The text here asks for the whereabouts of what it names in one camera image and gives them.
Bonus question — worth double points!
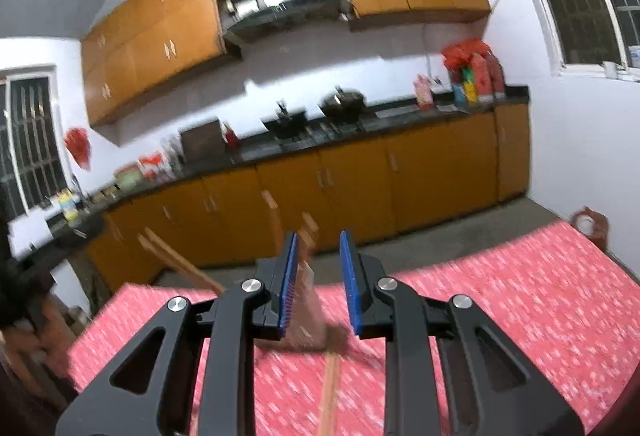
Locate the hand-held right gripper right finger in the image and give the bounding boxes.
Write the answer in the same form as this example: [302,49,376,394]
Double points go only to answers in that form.
[339,229,586,436]

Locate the wooden base cabinets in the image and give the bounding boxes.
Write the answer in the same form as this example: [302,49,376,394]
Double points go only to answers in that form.
[87,103,532,293]

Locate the dark cutting board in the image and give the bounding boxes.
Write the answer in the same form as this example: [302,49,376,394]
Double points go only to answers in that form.
[179,117,224,163]

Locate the black kitchen countertop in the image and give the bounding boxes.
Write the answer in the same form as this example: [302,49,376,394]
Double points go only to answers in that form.
[20,85,531,267]

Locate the black wok with ladle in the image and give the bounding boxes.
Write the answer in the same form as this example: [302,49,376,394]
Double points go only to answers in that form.
[261,100,308,140]

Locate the beige perforated utensil holder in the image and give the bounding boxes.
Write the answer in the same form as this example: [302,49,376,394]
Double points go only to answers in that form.
[256,261,333,353]

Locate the large red plastic bag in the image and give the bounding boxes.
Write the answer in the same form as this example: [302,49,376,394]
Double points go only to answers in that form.
[442,40,494,70]

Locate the yellow detergent bottle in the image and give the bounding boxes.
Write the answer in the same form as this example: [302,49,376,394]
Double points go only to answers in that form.
[57,189,81,223]

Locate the barred window beside sink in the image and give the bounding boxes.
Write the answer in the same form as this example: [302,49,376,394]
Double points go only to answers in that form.
[0,65,72,220]

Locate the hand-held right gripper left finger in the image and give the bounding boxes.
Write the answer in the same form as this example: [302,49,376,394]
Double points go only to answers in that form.
[55,231,301,436]

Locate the hanging red plastic bag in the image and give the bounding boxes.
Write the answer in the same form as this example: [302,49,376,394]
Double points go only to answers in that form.
[63,127,93,170]

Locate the small red plastic bag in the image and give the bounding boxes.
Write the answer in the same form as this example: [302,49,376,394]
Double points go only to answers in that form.
[137,151,169,180]

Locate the red floral tablecloth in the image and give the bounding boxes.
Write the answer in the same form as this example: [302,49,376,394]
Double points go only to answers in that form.
[66,221,640,436]

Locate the red thermos flasks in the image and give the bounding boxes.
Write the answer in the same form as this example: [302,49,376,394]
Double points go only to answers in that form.
[472,55,507,103]

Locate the gas stove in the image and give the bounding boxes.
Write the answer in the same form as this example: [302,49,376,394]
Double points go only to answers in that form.
[270,113,381,147]

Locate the steel range hood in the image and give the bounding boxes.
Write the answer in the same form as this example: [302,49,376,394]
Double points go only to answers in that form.
[214,0,352,48]

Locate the wooden chopstick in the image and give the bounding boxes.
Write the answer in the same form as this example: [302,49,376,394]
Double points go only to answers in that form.
[144,227,226,293]
[318,350,337,436]
[261,190,284,259]
[137,236,213,292]
[325,350,345,436]
[300,212,321,263]

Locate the black wok with lid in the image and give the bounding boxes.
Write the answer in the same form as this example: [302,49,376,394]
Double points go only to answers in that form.
[319,86,368,120]

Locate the pink bottle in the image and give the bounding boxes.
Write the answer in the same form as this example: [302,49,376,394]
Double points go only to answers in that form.
[414,74,436,112]

